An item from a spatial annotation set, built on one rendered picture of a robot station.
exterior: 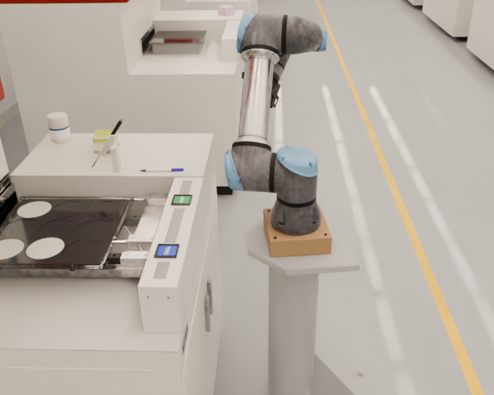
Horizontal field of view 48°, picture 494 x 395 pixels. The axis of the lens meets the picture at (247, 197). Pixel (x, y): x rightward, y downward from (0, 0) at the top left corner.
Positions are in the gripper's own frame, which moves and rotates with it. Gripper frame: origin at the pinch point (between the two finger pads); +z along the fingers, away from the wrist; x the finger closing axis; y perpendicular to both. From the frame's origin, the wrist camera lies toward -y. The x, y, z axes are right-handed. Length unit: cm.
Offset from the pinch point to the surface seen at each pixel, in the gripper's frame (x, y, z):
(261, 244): -24, 4, 50
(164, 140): 23.1, -12.7, 18.4
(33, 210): 31, -39, 63
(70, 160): 37, -34, 41
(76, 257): 2, -35, 76
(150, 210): 6, -17, 50
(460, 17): 119, 358, -455
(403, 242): 8, 149, -28
